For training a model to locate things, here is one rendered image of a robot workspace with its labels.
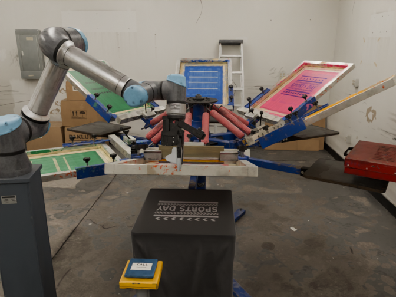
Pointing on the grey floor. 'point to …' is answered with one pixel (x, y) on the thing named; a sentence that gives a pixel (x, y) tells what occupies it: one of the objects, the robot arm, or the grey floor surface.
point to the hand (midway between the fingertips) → (180, 167)
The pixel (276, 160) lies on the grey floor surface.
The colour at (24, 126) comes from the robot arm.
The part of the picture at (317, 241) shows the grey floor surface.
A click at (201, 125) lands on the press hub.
